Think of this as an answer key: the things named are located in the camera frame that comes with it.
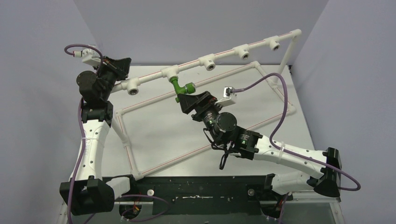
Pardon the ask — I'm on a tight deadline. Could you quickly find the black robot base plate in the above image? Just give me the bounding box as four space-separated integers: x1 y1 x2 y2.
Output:
116 174 293 220

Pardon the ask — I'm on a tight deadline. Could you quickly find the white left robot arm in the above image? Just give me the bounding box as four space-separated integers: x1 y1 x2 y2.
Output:
59 56 138 216

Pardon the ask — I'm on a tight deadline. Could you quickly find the green plastic water faucet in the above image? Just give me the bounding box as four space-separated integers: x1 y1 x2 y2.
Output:
169 77 196 95

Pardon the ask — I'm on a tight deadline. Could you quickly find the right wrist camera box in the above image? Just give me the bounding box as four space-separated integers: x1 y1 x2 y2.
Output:
215 86 237 108

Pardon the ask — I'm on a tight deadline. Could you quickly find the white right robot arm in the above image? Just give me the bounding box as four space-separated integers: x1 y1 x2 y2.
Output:
177 91 342 199

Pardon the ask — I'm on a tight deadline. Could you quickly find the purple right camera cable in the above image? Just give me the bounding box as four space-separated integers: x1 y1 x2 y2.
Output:
232 72 362 224

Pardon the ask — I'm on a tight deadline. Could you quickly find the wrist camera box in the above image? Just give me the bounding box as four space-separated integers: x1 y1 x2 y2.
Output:
215 86 237 108
81 49 101 67

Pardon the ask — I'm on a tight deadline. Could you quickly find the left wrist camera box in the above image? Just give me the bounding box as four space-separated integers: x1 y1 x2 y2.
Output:
81 49 101 67

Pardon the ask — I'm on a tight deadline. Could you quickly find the white PVC pipe frame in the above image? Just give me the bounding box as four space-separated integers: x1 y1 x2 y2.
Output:
112 29 302 180

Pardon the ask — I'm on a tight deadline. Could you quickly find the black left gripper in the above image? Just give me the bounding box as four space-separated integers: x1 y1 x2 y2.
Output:
95 58 133 100

